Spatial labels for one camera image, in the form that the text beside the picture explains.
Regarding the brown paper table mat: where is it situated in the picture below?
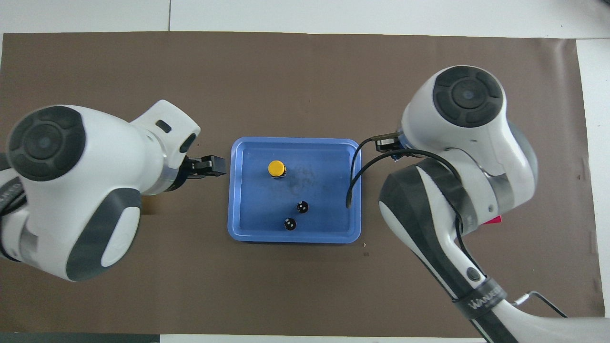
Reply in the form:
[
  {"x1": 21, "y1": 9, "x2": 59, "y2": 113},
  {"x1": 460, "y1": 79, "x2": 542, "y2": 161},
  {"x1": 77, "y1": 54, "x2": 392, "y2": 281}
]
[{"x1": 0, "y1": 31, "x2": 606, "y2": 336}]

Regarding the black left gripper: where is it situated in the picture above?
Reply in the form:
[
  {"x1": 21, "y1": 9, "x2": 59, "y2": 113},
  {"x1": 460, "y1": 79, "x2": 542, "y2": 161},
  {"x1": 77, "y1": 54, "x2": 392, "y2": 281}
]
[{"x1": 167, "y1": 155, "x2": 227, "y2": 192}]

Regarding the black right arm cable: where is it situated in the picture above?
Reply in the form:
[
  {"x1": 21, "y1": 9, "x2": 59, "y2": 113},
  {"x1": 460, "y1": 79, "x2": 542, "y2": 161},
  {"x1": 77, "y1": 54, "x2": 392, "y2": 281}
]
[{"x1": 345, "y1": 137, "x2": 568, "y2": 319}]

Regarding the blue plastic tray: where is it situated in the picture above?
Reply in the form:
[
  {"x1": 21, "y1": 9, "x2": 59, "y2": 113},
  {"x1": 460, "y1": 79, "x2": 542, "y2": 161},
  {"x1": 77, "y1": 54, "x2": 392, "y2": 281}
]
[{"x1": 227, "y1": 137, "x2": 362, "y2": 244}]

